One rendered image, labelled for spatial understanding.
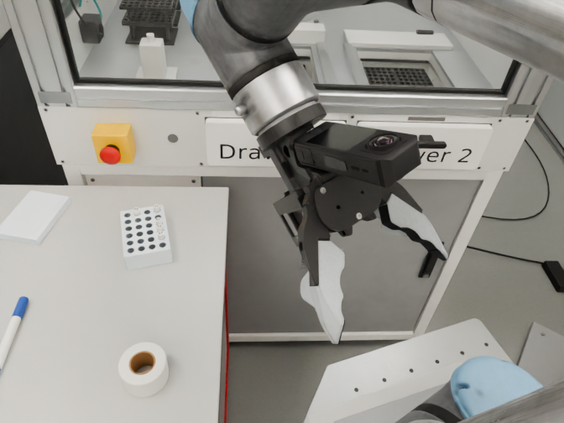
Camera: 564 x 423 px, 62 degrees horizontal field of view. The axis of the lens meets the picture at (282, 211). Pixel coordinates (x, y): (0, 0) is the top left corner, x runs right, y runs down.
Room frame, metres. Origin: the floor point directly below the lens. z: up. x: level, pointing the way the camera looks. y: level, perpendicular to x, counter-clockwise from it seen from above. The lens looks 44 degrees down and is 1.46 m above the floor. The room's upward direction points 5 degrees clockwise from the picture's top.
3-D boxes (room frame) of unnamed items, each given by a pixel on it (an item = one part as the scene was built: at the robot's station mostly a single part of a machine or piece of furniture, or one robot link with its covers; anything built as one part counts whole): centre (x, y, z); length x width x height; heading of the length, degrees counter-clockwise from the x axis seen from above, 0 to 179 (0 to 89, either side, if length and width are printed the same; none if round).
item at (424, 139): (0.83, -0.29, 0.91); 0.07 x 0.04 x 0.01; 96
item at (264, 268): (1.31, 0.03, 0.40); 1.03 x 0.95 x 0.80; 96
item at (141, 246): (0.61, 0.26, 0.78); 0.12 x 0.08 x 0.04; 20
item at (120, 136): (0.77, 0.35, 0.88); 0.07 x 0.05 x 0.07; 96
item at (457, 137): (0.86, -0.29, 0.87); 0.29 x 0.02 x 0.11; 96
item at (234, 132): (0.82, 0.03, 0.87); 0.29 x 0.02 x 0.11; 96
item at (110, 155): (0.74, 0.35, 0.88); 0.04 x 0.03 x 0.04; 96
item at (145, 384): (0.34, 0.19, 0.78); 0.07 x 0.07 x 0.04
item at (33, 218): (0.65, 0.50, 0.77); 0.13 x 0.09 x 0.02; 173
